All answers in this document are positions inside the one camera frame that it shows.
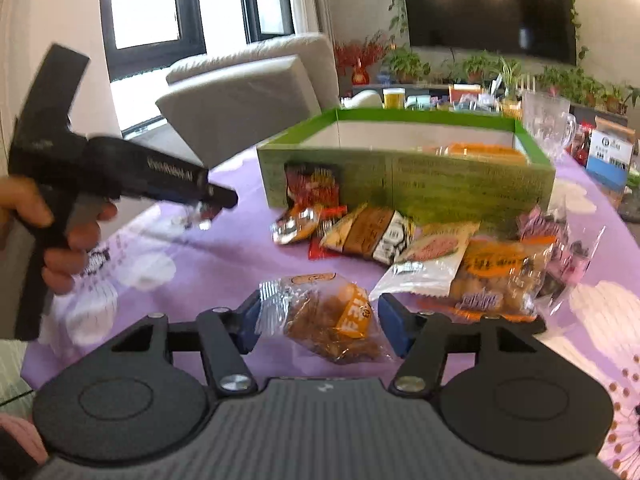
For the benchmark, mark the pink white snack packet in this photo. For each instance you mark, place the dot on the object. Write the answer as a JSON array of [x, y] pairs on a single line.
[[430, 255]]

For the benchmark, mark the purple patterned tablecloth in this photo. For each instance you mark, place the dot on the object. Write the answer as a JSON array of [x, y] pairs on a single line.
[[200, 270]]

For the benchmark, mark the large orange clear snack packet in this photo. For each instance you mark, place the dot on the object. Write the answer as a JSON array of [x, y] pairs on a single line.
[[495, 280]]

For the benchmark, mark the trailing green vine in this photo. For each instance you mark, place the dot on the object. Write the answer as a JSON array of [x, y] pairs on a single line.
[[398, 15]]

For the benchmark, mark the beige armchair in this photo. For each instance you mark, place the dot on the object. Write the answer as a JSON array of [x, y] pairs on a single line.
[[240, 95]]

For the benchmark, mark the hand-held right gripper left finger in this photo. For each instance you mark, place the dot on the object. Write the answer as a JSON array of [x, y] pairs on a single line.
[[247, 325]]

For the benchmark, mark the orange box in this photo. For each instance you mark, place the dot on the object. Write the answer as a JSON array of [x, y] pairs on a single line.
[[462, 94]]

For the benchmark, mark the row of potted plants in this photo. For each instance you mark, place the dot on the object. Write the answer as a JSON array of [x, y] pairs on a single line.
[[405, 62]]

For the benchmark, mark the black framed window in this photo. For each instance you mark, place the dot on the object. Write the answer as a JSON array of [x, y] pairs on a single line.
[[192, 20]]

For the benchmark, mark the yellow can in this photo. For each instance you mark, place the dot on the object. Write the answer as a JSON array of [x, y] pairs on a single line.
[[393, 99]]

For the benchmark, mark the brown white snack packet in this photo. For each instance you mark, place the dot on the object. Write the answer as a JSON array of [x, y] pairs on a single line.
[[365, 232]]

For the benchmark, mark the red flower decoration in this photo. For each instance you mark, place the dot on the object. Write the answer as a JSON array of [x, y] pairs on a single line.
[[357, 55]]

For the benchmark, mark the black wall television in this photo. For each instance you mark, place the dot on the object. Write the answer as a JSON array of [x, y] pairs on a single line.
[[490, 10]]

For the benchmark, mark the clear fried snack packet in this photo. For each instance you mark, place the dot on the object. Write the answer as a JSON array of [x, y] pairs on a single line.
[[325, 320]]

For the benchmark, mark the spider plant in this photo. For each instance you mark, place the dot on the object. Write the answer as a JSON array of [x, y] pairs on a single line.
[[507, 72]]

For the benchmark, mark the person's left hand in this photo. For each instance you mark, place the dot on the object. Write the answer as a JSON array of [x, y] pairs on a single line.
[[85, 232]]

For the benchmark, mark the silver orange snack packet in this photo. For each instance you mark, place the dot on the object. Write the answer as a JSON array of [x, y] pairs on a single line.
[[295, 225]]

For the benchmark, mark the blue white carton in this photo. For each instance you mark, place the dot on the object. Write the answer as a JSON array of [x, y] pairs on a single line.
[[610, 155]]

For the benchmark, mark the clear glass pitcher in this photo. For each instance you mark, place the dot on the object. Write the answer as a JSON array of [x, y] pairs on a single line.
[[545, 120]]

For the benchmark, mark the clear candy wrapper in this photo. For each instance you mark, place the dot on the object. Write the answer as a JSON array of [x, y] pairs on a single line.
[[95, 300]]

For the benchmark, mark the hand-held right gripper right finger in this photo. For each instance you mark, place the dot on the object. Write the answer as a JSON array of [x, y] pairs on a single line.
[[395, 325]]

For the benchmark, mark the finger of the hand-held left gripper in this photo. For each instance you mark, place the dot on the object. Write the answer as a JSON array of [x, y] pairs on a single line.
[[220, 197]]

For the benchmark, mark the green cardboard box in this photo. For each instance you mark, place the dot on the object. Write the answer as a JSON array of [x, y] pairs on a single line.
[[450, 185]]

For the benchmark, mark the teal case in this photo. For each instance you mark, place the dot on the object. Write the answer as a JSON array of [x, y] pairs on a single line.
[[420, 101]]

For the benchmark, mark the black red snack packet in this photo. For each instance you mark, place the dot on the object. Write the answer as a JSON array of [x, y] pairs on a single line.
[[312, 185]]

